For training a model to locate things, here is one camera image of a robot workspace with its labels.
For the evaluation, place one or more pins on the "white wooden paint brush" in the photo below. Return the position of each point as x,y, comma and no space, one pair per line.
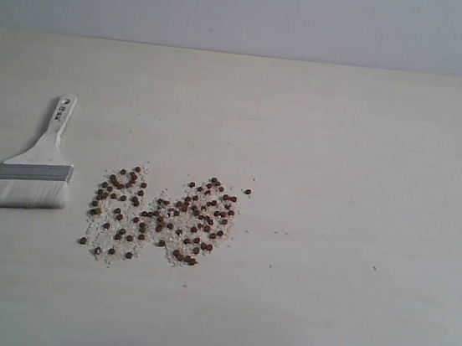
39,177

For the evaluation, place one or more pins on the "brown beans pile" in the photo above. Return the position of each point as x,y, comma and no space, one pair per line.
121,220

